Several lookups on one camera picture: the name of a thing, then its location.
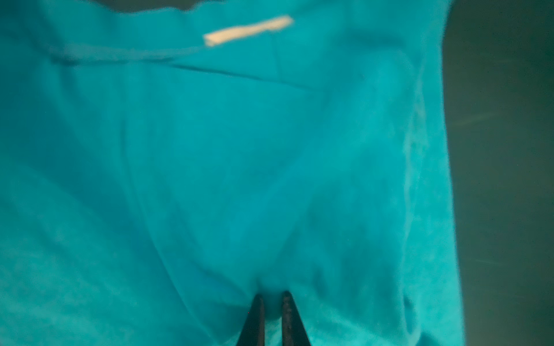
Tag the teal printed t-shirt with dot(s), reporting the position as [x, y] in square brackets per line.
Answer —
[159, 169]

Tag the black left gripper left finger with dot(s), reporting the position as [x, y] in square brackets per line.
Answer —
[253, 331]

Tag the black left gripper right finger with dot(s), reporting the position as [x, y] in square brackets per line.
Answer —
[293, 331]

